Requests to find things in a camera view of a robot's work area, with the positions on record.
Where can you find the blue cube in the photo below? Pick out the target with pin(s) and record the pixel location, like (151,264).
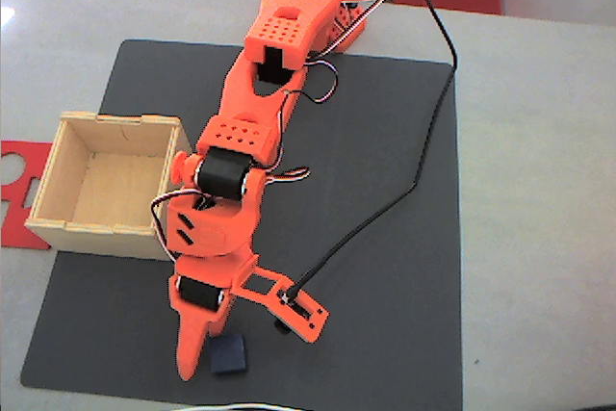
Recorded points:
(231,355)

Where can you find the open wooden box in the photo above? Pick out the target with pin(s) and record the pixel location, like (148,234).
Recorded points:
(120,189)

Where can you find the red flat cutout piece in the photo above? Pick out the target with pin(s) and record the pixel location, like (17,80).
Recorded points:
(19,233)

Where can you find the dark grey mat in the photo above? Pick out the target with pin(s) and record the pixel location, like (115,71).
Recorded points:
(361,141)

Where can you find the orange camera mount with camera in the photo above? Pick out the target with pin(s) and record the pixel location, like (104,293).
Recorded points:
(308,315)

